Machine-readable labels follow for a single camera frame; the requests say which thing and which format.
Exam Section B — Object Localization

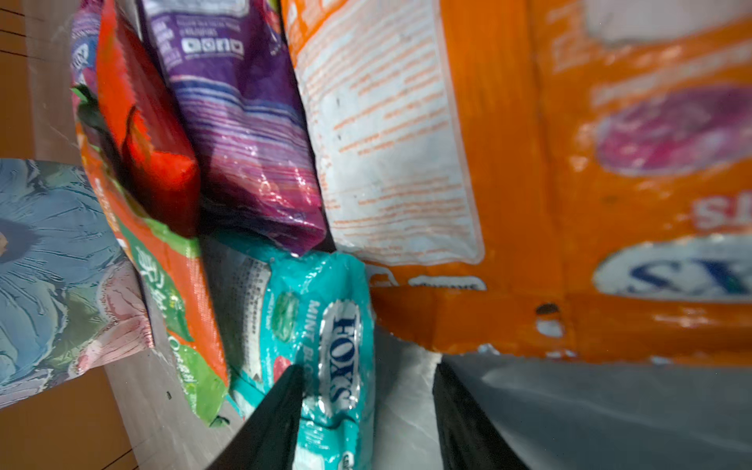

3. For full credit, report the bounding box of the floral paper gift bag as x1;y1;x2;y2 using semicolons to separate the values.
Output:
1;159;154;407

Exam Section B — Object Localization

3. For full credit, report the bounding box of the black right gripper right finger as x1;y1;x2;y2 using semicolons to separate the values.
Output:
433;360;514;469

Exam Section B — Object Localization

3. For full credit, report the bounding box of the orange Fox's candy bag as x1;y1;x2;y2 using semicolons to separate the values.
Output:
281;1;751;366

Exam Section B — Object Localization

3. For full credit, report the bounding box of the purple Fox's berries candy bag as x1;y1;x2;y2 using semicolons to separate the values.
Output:
70;0;104;111

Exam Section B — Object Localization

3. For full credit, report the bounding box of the orange green noodle snack bag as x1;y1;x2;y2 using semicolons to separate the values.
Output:
72;84;230;427

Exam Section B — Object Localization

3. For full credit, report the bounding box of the purple snack packet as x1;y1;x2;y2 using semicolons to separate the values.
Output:
140;1;327;255

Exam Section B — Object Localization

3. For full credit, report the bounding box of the red snack packet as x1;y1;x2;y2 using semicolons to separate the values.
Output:
96;1;200;238

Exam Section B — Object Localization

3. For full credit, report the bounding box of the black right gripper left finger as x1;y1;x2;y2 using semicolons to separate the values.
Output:
208;365;305;470

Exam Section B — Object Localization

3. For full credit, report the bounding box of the teal Fox's mint candy bag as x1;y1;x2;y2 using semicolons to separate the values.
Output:
200;230;375;469

